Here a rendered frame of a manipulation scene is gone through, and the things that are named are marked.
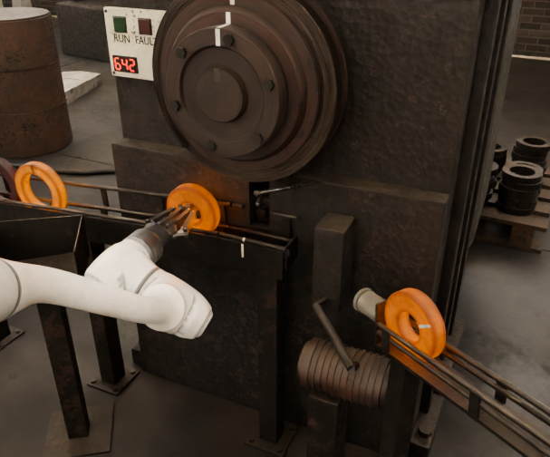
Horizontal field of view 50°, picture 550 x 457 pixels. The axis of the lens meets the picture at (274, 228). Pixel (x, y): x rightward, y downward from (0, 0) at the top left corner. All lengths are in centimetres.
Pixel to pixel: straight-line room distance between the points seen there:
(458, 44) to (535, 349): 143
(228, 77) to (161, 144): 52
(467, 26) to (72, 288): 94
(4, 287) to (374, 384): 85
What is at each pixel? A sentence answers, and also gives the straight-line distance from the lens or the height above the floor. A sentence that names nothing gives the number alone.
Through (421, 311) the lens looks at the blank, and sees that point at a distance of 121.
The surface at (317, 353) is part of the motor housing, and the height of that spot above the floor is 53.
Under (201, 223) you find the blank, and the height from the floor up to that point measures 72.
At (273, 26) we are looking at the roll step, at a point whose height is 125.
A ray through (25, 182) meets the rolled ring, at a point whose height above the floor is 72.
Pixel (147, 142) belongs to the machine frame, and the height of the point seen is 87.
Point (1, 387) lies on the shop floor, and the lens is 233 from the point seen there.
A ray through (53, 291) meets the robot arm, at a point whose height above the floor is 90.
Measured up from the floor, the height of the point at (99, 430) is 1.
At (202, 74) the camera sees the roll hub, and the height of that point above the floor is 116.
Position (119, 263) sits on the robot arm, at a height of 79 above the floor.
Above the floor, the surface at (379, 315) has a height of 69.
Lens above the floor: 147
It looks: 29 degrees down
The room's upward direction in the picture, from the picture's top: straight up
